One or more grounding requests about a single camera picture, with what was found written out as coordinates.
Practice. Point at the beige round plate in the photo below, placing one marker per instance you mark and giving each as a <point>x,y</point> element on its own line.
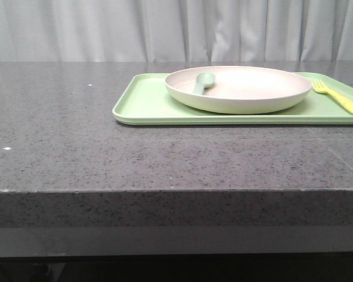
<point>239,90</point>

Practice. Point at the yellow plastic fork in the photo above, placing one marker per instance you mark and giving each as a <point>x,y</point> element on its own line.
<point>320,87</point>

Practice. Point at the light green serving tray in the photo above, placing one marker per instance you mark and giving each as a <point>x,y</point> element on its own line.
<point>146,102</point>

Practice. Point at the pale green plastic spoon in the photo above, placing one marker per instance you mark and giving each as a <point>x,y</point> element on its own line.
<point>203,81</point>

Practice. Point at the grey pleated curtain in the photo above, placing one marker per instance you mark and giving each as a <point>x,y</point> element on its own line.
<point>175,31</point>

